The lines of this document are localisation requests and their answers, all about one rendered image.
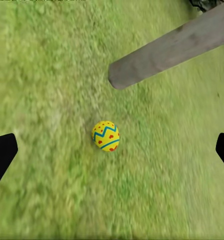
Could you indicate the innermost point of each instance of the easter egg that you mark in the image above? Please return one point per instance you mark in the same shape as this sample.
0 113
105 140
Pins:
106 135

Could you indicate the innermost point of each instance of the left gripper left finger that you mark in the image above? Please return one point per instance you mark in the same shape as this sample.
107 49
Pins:
8 150

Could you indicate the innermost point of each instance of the tree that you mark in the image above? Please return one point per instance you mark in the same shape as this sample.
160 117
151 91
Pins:
198 36

